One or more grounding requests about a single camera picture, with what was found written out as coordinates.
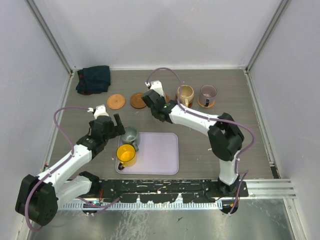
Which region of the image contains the grey-green ceramic mug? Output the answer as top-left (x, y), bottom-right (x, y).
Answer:
top-left (120, 127), bottom-right (140, 152)

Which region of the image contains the brown wooden coaster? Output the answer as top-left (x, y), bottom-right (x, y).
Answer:
top-left (165, 94), bottom-right (170, 103)
top-left (130, 92), bottom-right (147, 109)
top-left (179, 98), bottom-right (193, 108)

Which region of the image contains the woven rattan coaster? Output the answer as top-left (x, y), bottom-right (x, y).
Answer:
top-left (107, 94), bottom-right (126, 110)
top-left (197, 97), bottom-right (216, 109)

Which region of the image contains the beige ceramic mug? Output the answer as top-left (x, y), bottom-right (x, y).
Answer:
top-left (175, 85), bottom-right (195, 100)

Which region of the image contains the purple transparent mug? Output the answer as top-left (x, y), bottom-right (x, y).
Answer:
top-left (199, 84), bottom-right (218, 106)

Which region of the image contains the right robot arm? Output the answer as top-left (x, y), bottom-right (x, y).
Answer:
top-left (142, 90), bottom-right (244, 197)

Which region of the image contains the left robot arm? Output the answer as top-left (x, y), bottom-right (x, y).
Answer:
top-left (15, 114), bottom-right (125, 227)

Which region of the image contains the yellow transparent mug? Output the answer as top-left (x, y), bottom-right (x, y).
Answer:
top-left (116, 144), bottom-right (137, 171)

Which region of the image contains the lavender plastic tray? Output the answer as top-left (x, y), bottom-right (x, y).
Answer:
top-left (115, 132), bottom-right (179, 175)

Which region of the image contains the dark blue folded cloth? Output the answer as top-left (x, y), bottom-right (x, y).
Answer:
top-left (76, 65), bottom-right (111, 95)

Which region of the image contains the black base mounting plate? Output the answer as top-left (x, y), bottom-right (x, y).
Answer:
top-left (80, 179), bottom-right (238, 204)

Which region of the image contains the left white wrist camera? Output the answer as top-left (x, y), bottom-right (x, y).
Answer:
top-left (87, 104), bottom-right (109, 120)

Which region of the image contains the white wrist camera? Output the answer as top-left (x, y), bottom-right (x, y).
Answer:
top-left (87, 104), bottom-right (109, 120)
top-left (145, 80), bottom-right (166, 97)

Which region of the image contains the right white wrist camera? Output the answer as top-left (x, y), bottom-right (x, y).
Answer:
top-left (145, 80), bottom-right (166, 97)

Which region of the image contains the slotted cable duct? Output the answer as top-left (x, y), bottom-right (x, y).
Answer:
top-left (59, 200), bottom-right (223, 211)

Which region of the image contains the aluminium front rail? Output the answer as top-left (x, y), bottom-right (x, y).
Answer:
top-left (24, 178), bottom-right (297, 200)

